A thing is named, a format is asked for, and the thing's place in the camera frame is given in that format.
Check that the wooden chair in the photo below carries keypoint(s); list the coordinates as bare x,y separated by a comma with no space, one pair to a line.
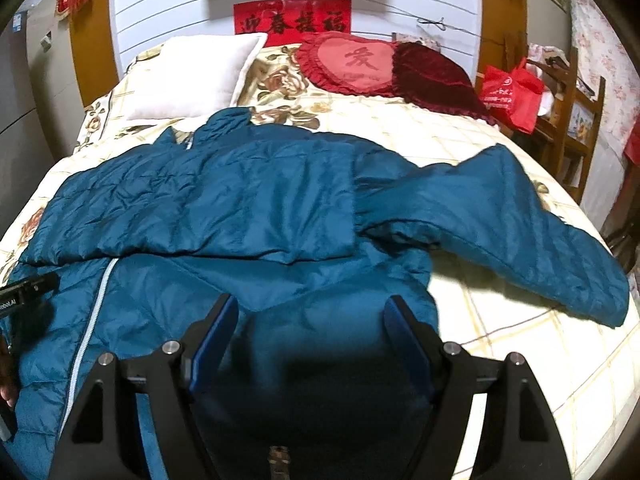
590,110

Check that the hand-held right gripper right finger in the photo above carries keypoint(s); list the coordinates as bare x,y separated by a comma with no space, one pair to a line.
407,345

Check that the floral curtain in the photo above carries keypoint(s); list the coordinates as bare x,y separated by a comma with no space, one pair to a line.
615,60

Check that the wall switch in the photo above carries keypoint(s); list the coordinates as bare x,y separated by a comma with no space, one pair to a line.
46,41

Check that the white pillow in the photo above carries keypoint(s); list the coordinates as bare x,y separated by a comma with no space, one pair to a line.
195,75

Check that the red cloth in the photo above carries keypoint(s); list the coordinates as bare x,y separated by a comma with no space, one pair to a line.
632,145

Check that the bed with floral quilt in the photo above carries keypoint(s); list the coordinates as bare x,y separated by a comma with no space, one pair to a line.
525,360

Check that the person's left hand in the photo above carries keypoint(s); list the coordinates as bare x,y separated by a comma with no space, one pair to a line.
7,390

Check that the grey refrigerator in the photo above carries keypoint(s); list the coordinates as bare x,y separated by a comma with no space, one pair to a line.
15,110

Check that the dark red velvet pillow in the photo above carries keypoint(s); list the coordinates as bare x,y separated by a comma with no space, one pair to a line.
430,77

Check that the red heart-shaped pillow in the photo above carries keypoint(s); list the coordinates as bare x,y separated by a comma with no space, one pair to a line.
350,62

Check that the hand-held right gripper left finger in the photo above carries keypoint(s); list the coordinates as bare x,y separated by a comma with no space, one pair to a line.
216,345

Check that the red shopping bag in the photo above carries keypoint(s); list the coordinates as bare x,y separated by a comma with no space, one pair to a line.
510,95

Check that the red wall banner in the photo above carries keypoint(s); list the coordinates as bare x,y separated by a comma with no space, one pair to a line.
290,22

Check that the dark object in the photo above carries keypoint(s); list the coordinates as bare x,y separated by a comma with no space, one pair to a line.
622,250

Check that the blue down jacket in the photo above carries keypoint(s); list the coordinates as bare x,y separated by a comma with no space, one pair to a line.
250,200

